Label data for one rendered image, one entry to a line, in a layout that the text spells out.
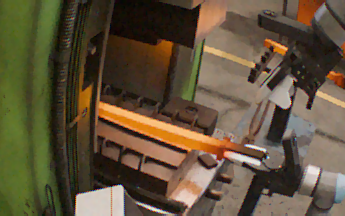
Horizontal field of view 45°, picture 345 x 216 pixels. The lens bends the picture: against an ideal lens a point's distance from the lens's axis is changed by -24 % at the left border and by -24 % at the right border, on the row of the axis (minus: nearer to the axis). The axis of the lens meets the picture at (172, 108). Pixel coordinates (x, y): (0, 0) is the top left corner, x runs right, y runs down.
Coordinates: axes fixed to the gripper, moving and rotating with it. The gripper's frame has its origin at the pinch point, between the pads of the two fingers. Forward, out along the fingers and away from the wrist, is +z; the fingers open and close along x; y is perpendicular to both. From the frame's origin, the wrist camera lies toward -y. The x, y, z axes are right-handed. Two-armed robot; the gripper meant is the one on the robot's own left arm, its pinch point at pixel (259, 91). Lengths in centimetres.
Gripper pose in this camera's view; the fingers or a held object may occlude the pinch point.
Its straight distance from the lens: 85.5
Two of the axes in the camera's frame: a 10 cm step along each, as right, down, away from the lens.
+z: -5.4, 6.0, 5.9
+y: 7.5, 6.7, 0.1
